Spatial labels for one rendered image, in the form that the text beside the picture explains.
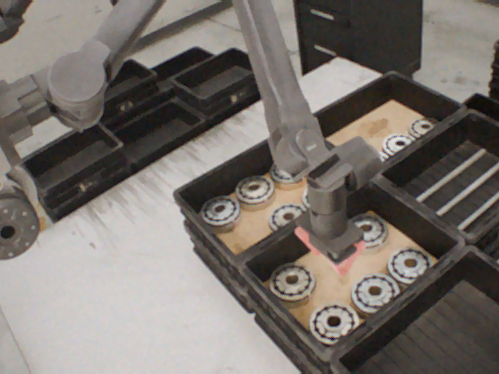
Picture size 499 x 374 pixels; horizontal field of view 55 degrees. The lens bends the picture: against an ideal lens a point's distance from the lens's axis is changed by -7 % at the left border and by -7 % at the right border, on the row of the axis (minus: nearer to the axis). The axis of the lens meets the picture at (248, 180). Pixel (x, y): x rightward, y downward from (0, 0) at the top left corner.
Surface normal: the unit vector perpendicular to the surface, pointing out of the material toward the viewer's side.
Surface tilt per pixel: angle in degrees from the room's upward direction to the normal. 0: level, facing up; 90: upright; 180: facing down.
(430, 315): 0
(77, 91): 40
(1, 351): 0
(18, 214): 90
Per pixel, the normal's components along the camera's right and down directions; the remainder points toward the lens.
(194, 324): -0.15, -0.74
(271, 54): 0.23, -0.26
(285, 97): 0.16, -0.47
